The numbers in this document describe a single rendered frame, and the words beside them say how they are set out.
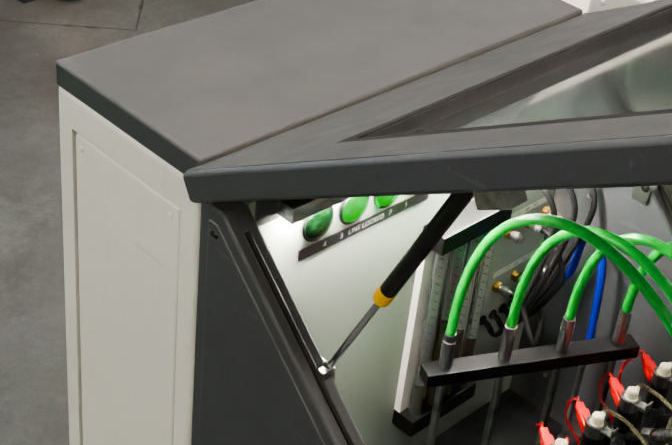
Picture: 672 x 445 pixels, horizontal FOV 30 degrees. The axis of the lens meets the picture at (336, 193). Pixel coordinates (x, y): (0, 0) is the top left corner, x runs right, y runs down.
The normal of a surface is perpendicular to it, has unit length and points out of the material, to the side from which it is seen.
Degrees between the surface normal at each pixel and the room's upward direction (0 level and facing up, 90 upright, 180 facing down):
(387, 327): 90
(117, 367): 90
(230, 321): 90
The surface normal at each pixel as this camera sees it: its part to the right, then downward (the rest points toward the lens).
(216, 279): -0.72, 0.33
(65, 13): 0.09, -0.83
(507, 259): 0.69, 0.45
